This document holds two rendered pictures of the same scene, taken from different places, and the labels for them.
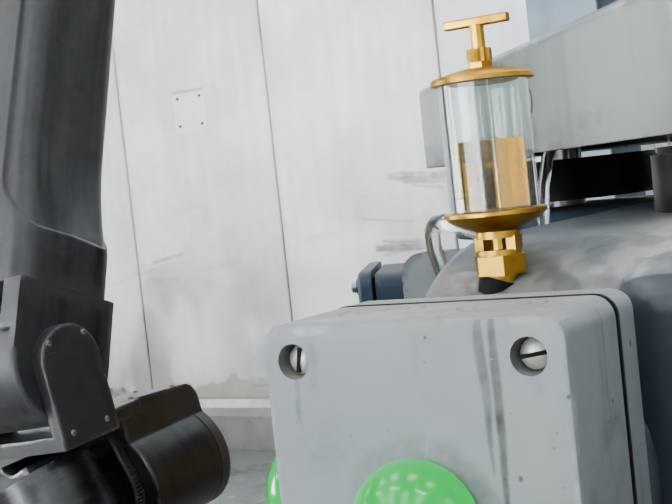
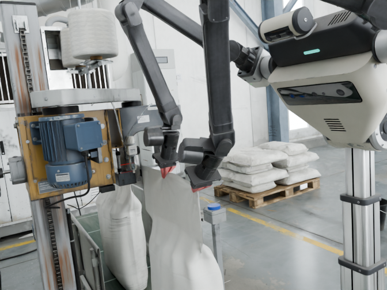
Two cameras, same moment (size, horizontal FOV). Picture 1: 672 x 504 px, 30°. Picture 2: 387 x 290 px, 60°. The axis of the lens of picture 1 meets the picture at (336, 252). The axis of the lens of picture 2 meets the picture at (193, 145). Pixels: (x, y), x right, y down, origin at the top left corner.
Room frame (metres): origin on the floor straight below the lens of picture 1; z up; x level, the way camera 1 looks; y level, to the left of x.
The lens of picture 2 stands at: (1.63, 0.81, 1.35)
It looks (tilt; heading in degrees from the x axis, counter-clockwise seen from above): 8 degrees down; 209
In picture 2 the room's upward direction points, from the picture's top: 5 degrees counter-clockwise
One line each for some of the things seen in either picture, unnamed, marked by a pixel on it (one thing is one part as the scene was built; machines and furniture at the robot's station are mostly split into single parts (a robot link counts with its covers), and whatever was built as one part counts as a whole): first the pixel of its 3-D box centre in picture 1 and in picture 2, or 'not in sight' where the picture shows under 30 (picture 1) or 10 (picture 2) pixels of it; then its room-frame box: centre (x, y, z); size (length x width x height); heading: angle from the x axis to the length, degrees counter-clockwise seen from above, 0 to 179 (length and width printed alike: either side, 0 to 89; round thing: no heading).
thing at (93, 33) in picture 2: not in sight; (93, 35); (0.68, -0.09, 1.61); 0.17 x 0.17 x 0.17
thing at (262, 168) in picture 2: not in sight; (246, 165); (-2.49, -0.70, 0.44); 0.66 x 0.42 x 0.14; 53
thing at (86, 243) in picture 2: not in sight; (78, 251); (0.35, -0.72, 0.54); 1.05 x 0.02 x 0.41; 59
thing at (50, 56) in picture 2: not in sight; (54, 67); (-0.89, -2.16, 1.82); 0.51 x 0.27 x 0.71; 59
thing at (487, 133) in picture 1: (488, 146); not in sight; (0.35, -0.05, 1.37); 0.03 x 0.02 x 0.03; 59
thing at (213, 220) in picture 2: not in sight; (214, 214); (0.28, 0.14, 0.81); 0.08 x 0.08 x 0.06; 59
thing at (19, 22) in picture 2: not in sight; (21, 23); (0.79, -0.34, 1.68); 0.05 x 0.03 x 0.06; 149
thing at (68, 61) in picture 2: not in sight; (78, 47); (0.55, -0.31, 1.61); 0.15 x 0.14 x 0.17; 59
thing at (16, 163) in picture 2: not in sight; (16, 170); (0.84, -0.42, 1.14); 0.11 x 0.06 x 0.11; 59
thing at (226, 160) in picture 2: not in sight; (238, 154); (-2.62, -0.85, 0.56); 0.66 x 0.43 x 0.15; 146
